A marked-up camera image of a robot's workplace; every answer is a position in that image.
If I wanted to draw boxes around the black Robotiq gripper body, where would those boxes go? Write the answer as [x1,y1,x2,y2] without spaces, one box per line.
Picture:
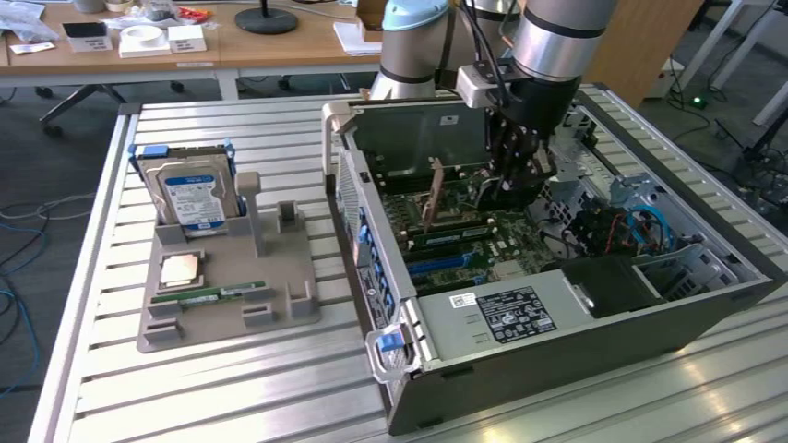
[489,76,581,138]

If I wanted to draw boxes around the expansion card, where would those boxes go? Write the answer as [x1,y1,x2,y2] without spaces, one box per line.
[423,156,553,234]

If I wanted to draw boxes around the silver metal disk bay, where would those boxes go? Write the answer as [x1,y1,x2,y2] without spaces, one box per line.
[540,103,676,244]

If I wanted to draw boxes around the CPU socket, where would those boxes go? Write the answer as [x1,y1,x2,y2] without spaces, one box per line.
[415,186,480,228]

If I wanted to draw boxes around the green motherboard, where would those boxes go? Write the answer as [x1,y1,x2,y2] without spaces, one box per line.
[368,154,577,299]

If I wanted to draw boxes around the wooden cabinet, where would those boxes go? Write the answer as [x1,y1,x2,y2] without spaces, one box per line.
[509,0,707,108]

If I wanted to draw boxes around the green RAM stick white label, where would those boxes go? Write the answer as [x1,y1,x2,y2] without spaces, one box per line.
[404,223,497,251]

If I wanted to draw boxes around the blue expansion slot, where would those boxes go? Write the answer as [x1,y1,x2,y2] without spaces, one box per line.
[405,251,479,279]

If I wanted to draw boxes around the white paper stack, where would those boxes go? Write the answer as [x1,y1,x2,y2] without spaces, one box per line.
[331,20,384,57]

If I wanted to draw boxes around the brown cardboard box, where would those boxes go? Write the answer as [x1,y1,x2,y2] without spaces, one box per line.
[355,0,388,33]

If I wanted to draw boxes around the black tripod stand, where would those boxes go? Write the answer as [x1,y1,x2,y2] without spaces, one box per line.
[713,90,788,207]

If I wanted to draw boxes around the grey power supply unit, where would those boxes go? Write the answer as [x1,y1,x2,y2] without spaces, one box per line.
[416,269,597,362]

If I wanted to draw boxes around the open grey PC case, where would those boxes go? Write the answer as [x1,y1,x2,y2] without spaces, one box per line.
[320,82,788,437]

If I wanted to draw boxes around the black round stand base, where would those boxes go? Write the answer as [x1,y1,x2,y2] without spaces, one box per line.
[233,0,301,36]

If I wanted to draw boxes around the grey plastic parts rack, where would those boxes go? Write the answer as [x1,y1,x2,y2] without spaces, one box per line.
[135,170,323,355]

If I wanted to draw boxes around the small white box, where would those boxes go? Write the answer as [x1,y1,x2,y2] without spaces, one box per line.
[165,24,205,54]

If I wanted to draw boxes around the small red items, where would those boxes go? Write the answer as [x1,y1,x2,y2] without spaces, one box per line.
[175,5,216,27]

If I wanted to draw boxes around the silver CPU chip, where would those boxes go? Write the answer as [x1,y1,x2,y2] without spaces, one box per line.
[156,253,201,291]

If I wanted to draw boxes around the flat white box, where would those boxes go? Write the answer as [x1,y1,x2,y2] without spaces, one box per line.
[116,39,175,60]

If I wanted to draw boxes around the dark grey pouch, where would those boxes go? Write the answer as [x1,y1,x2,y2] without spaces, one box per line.
[136,0,179,23]

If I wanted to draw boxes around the white tape roll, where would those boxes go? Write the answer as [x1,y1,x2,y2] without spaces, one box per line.
[120,25,165,48]

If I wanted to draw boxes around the black desk leg with castors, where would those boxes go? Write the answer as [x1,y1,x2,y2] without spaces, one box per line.
[33,81,185,138]

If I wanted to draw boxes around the white box with black top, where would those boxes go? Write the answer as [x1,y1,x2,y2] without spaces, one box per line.
[60,21,116,54]

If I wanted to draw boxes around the wooden desk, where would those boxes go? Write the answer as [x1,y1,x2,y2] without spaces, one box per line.
[0,0,556,89]

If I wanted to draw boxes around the clear plastic bag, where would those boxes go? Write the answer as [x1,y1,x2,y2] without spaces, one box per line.
[0,1,61,43]

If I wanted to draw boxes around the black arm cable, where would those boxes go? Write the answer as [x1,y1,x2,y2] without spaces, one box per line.
[459,0,516,119]

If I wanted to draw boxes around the red wire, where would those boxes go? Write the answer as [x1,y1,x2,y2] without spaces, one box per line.
[603,210,636,254]

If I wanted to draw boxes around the blue wire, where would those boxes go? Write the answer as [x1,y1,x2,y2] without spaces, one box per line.
[627,202,677,254]

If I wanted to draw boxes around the silver metal drive bracket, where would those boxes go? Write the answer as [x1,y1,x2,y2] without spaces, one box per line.
[632,243,741,302]

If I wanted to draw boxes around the white table frame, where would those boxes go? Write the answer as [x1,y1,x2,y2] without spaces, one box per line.
[673,0,788,126]

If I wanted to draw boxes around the hard disk with blue bracket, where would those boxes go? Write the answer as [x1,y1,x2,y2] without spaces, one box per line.
[127,143,241,239]

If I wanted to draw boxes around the white floor cable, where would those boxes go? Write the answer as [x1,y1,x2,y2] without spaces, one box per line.
[0,192,97,222]

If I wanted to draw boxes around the blue floor cable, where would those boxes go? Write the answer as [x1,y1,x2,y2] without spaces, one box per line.
[0,221,43,399]

